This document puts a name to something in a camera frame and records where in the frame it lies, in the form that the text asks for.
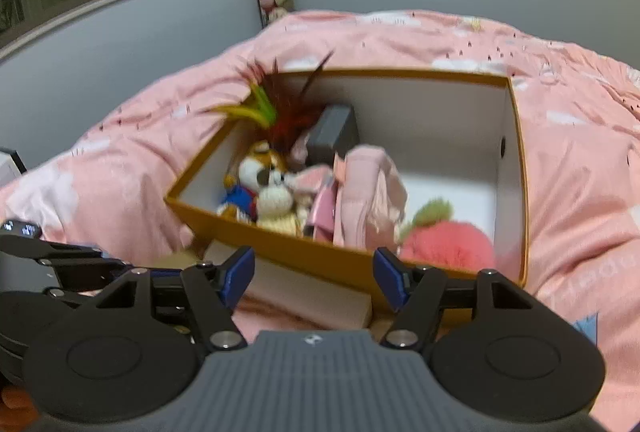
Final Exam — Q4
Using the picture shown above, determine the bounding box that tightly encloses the long beige box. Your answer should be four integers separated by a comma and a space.
202, 239, 374, 332

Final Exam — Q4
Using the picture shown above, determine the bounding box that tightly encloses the pink fabric pouch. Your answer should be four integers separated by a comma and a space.
332, 146, 408, 249

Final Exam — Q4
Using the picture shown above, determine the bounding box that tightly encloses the red feather toy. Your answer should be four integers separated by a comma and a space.
202, 51, 335, 158

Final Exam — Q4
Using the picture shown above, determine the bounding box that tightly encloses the white panel with dark frame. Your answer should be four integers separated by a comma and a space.
0, 147, 27, 187

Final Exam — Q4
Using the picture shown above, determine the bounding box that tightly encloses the dark grey box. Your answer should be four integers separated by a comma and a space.
306, 104, 361, 168

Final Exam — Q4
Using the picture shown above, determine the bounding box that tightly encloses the orange cardboard box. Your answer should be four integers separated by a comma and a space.
165, 68, 530, 313

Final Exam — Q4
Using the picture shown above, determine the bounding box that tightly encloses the pink fluffy ball plush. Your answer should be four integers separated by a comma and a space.
397, 197, 497, 274

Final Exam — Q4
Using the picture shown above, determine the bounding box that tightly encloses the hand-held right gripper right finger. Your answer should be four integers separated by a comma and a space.
373, 247, 535, 354

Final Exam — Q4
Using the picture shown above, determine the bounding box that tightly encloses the cream crochet doll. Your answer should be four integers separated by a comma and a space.
257, 164, 336, 237

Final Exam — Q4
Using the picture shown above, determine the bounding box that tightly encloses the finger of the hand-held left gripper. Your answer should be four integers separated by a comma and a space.
29, 242, 132, 272
45, 262, 148, 297

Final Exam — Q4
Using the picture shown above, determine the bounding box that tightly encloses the pink printed blanket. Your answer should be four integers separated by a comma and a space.
0, 9, 640, 432

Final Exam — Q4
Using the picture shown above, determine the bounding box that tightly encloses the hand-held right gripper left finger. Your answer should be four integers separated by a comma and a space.
94, 246, 257, 354

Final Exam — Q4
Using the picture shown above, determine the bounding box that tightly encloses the pink notebook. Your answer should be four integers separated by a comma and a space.
304, 184, 340, 242

